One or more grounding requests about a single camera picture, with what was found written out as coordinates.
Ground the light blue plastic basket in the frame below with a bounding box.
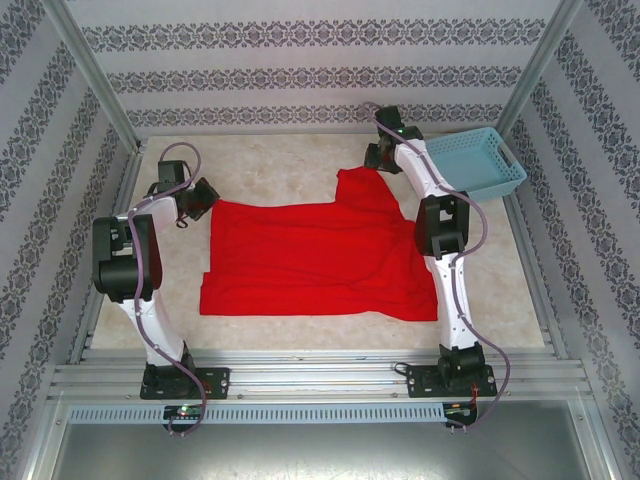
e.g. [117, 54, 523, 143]
[424, 127, 528, 204]

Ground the red t-shirt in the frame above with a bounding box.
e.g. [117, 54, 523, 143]
[198, 164, 441, 322]

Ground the grey sheet metal panel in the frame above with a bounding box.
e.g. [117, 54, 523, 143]
[29, 422, 614, 480]

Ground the aluminium table side rail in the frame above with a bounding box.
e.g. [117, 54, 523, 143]
[68, 144, 147, 364]
[499, 144, 570, 359]

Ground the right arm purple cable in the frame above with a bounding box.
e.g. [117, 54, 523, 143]
[360, 101, 513, 432]

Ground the aluminium corner post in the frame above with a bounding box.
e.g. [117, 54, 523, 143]
[42, 0, 145, 152]
[492, 0, 585, 147]

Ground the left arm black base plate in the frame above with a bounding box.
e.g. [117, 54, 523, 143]
[139, 367, 232, 401]

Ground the aluminium mounting rail frame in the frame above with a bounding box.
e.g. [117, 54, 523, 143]
[48, 348, 587, 402]

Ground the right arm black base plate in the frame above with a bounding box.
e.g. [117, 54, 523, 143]
[404, 363, 498, 400]

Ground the grey slotted cable duct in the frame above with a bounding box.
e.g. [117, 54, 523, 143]
[67, 403, 447, 424]

